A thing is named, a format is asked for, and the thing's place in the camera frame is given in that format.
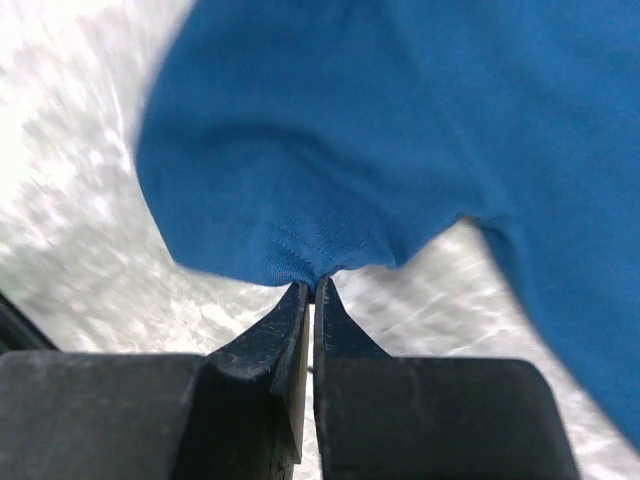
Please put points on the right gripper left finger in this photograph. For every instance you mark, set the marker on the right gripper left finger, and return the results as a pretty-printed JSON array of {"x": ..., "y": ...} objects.
[{"x": 236, "y": 413}]

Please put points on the blue t-shirt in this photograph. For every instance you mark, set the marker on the blue t-shirt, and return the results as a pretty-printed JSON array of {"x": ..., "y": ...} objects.
[{"x": 284, "y": 141}]

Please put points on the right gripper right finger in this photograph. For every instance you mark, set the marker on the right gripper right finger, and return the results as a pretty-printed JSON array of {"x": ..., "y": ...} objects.
[{"x": 384, "y": 417}]

